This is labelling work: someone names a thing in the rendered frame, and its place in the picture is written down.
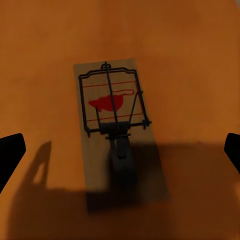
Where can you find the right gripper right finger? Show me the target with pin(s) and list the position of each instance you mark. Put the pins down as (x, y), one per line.
(232, 149)

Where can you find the cabinet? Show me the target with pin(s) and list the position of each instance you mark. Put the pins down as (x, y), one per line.
(187, 53)

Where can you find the mousetrap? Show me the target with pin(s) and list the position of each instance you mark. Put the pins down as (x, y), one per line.
(121, 161)

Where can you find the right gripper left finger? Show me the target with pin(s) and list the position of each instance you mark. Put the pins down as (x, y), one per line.
(12, 149)

